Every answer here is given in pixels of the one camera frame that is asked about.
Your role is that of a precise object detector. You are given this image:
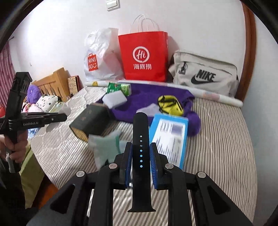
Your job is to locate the wooden headboard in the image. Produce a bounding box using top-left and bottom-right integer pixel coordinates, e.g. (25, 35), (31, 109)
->
(32, 67), (70, 102)

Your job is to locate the pink striped curtain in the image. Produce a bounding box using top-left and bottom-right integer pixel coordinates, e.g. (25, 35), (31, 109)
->
(0, 42), (15, 108)

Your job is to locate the purple plush toy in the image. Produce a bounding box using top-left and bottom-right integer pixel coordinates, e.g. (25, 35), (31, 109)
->
(27, 84), (42, 104)

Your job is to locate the white Miniso plastic bag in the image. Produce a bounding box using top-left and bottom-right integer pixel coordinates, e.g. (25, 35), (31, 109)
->
(84, 28), (124, 82)

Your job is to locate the white cloth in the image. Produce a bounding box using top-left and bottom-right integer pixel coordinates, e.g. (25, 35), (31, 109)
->
(88, 130), (127, 170)

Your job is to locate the brown wooden door frame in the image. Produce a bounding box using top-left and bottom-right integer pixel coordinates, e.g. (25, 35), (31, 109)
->
(235, 3), (257, 102)

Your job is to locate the black watch strap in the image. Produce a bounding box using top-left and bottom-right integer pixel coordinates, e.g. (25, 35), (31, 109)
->
(127, 111), (157, 213)

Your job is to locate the white wall switch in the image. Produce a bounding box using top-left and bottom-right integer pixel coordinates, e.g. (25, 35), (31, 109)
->
(105, 0), (120, 11)

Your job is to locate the green tissue pack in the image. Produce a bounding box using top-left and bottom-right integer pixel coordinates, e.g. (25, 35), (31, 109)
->
(120, 83), (132, 96)

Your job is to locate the clear plastic bag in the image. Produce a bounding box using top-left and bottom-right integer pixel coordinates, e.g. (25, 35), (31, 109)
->
(136, 103), (162, 117)

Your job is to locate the purple towel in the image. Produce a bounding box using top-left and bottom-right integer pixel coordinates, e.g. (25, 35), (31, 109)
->
(110, 83), (201, 136)

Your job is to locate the person left hand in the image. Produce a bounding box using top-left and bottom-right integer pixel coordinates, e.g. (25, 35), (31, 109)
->
(1, 130), (28, 163)

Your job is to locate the grey Nike bag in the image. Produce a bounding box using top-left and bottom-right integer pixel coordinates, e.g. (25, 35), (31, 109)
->
(169, 51), (239, 97)

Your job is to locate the green sachet packet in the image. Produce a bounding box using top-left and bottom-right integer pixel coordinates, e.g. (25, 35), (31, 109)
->
(107, 82), (122, 94)

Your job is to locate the red Haidilao paper bag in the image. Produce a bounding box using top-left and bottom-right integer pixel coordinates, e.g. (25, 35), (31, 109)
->
(118, 14), (169, 82)

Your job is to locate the yellow black pouch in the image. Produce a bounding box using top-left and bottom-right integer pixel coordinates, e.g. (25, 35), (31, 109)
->
(158, 95), (184, 116)

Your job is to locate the white dotted pillow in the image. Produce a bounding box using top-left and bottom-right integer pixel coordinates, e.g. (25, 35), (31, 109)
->
(36, 95), (58, 112)

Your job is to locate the brown patterned notebook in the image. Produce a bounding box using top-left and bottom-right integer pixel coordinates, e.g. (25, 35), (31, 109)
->
(67, 75), (83, 96)

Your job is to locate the dark green tea tin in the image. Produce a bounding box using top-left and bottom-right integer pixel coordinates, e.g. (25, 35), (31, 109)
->
(69, 103), (110, 142)

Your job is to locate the blue cardboard box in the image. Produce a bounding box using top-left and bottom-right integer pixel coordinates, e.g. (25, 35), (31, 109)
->
(149, 114), (189, 169)

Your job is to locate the striped quilted mattress pad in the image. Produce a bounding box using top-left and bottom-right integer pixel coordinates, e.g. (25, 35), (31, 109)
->
(31, 87), (257, 225)

